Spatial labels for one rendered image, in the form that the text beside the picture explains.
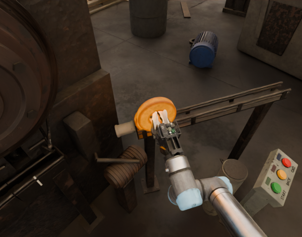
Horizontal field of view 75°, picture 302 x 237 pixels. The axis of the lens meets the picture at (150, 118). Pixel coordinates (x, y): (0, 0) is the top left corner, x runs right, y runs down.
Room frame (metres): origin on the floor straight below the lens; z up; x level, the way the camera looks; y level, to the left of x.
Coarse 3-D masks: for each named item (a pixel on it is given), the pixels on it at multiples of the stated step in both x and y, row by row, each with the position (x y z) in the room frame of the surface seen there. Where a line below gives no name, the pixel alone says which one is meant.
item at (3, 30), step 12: (0, 12) 0.43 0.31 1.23; (0, 24) 0.42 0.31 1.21; (12, 24) 0.44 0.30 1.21; (0, 36) 0.40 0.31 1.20; (12, 36) 0.41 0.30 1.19; (24, 36) 0.45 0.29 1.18; (12, 48) 0.40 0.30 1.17; (24, 48) 0.42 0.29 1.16; (36, 48) 0.46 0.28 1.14; (24, 60) 0.41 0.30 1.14; (36, 60) 0.45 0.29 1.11; (36, 72) 0.42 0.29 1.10; (48, 72) 0.46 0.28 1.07; (48, 84) 0.45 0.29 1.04; (48, 96) 0.44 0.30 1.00; (36, 120) 0.39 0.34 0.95
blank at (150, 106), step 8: (144, 104) 0.53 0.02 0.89; (152, 104) 0.52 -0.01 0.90; (160, 104) 0.52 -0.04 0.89; (168, 104) 0.53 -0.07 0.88; (144, 112) 0.51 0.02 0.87; (152, 112) 0.51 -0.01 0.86; (168, 112) 0.53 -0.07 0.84; (144, 120) 0.50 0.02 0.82; (160, 120) 0.53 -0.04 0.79; (144, 128) 0.50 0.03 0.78
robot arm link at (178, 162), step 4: (176, 156) 0.33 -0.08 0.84; (180, 156) 0.33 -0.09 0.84; (184, 156) 0.34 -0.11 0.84; (168, 160) 0.33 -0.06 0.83; (172, 160) 0.32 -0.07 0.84; (176, 160) 0.32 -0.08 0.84; (180, 160) 0.32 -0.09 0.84; (184, 160) 0.32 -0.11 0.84; (168, 164) 0.32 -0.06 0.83; (172, 164) 0.31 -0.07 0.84; (176, 164) 0.31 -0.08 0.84; (180, 164) 0.31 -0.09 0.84; (184, 164) 0.31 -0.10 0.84; (188, 164) 0.32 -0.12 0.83; (168, 168) 0.31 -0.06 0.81; (172, 168) 0.30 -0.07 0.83; (176, 168) 0.30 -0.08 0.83; (180, 168) 0.29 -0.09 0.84; (168, 172) 0.30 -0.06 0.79
